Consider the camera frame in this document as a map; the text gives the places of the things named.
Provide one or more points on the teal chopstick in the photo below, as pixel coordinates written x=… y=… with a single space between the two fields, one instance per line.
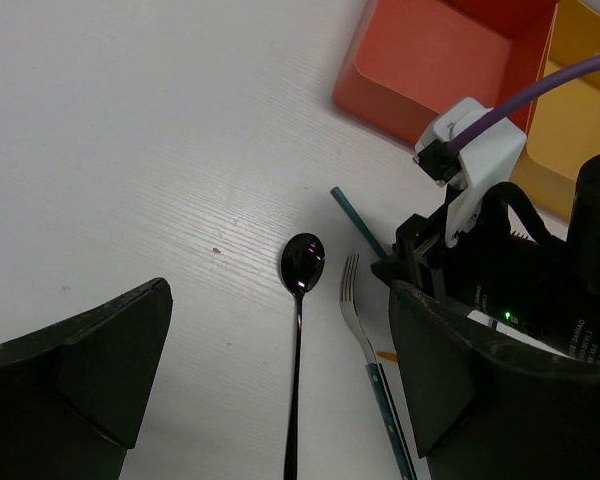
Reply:
x=358 y=222

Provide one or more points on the yellow container box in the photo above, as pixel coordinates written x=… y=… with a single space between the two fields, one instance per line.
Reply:
x=565 y=131

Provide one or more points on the silver fork teal handle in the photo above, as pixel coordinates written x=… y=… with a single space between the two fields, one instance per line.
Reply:
x=374 y=370

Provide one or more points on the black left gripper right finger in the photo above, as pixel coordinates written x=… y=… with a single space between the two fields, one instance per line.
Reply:
x=483 y=405

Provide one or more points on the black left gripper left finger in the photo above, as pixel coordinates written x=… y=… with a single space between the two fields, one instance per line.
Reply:
x=73 y=395

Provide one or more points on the red container box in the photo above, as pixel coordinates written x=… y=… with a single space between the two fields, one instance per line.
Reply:
x=411 y=60

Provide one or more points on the black spoon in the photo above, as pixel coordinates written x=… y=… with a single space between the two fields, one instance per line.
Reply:
x=301 y=266

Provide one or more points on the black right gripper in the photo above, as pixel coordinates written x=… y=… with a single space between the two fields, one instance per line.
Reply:
x=508 y=266

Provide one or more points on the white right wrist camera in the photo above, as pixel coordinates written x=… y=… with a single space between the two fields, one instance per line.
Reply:
x=486 y=161

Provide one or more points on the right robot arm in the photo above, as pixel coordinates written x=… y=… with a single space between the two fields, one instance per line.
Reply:
x=583 y=239

